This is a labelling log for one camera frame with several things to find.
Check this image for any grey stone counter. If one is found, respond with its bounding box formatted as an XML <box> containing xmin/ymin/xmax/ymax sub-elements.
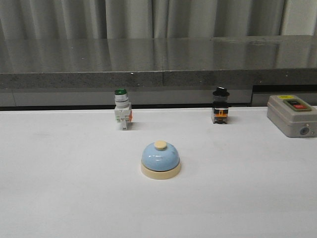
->
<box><xmin>0</xmin><ymin>36</ymin><xmax>317</xmax><ymax>108</ymax></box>

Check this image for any black selector knob switch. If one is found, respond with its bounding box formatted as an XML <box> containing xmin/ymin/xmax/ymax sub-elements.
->
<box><xmin>212</xmin><ymin>87</ymin><xmax>230</xmax><ymax>124</ymax></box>

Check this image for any grey curtain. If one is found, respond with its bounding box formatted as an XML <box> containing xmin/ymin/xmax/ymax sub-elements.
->
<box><xmin>0</xmin><ymin>0</ymin><xmax>286</xmax><ymax>40</ymax></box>

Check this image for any green pushbutton switch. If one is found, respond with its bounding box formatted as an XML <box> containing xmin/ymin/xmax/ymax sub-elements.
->
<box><xmin>114</xmin><ymin>88</ymin><xmax>132</xmax><ymax>130</ymax></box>

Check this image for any light blue desk bell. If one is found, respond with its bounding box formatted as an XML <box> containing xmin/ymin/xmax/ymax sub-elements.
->
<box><xmin>141</xmin><ymin>140</ymin><xmax>181</xmax><ymax>180</ymax></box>

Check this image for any grey on-off switch box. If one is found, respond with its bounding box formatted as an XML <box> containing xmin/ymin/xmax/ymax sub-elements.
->
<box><xmin>267</xmin><ymin>95</ymin><xmax>317</xmax><ymax>138</ymax></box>

